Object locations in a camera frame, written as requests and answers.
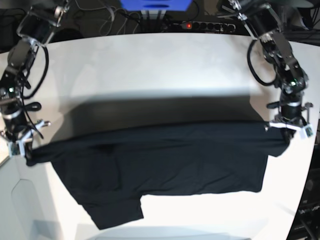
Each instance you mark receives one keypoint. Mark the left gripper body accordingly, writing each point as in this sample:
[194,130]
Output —
[291,115]

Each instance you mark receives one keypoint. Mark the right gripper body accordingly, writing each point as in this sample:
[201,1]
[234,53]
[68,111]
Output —
[26,135]

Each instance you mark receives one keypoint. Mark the black T-shirt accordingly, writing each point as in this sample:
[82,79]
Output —
[107,173]

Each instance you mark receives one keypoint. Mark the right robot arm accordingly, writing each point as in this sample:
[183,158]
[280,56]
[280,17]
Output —
[35,30]

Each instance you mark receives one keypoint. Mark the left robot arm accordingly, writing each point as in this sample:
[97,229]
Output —
[264,26]

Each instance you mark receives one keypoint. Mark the blue box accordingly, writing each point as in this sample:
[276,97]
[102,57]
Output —
[157,5]

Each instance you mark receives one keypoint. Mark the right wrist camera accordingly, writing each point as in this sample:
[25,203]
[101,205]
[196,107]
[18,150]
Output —
[16,148]

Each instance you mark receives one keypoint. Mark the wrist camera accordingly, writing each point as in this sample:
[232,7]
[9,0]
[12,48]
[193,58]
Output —
[16,148]
[306,131]

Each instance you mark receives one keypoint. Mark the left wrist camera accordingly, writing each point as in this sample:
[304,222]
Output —
[306,131]

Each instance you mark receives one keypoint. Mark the white power strip red switch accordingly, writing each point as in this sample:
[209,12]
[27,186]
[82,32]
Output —
[206,27]

